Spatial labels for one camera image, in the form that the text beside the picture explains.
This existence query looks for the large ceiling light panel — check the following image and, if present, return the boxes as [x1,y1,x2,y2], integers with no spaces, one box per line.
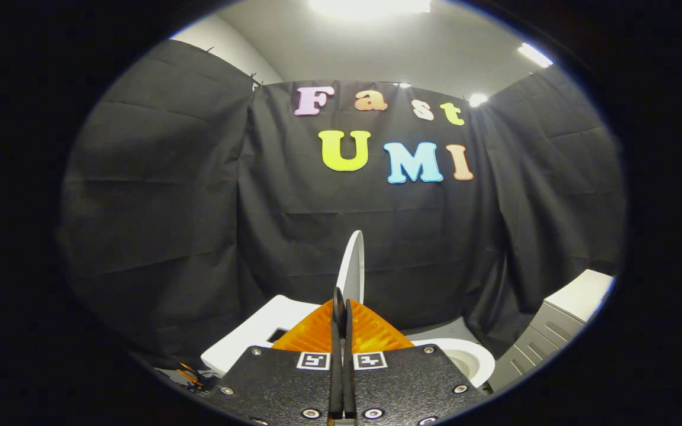
[308,0,432,18]

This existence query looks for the long ceiling light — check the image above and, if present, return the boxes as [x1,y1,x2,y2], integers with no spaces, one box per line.
[517,43,554,67]

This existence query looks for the orange cables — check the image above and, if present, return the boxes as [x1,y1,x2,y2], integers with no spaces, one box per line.
[172,361,205,388]

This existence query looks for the black backdrop cloth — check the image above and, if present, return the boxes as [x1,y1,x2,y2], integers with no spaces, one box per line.
[57,38,626,367]

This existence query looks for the grey cabinet with white top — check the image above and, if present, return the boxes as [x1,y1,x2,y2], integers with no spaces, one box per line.
[486,269,614,392]

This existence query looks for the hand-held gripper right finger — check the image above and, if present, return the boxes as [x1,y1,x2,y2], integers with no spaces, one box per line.
[344,298,488,424]

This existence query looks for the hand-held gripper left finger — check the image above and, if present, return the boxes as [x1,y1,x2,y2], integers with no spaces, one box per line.
[208,299,345,424]

